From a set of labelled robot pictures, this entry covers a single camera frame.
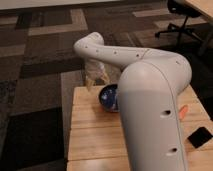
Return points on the black square object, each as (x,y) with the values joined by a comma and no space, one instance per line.
(200,137)

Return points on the wooden desk in background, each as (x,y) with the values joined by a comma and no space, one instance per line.
(205,7)

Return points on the dark blue ceramic bowl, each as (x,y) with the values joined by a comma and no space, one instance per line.
(108,98)

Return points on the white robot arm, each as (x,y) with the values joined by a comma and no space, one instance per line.
(148,90)

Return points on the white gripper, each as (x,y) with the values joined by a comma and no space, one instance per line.
(95,69)

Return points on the orange object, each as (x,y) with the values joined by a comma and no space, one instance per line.
(182,112)

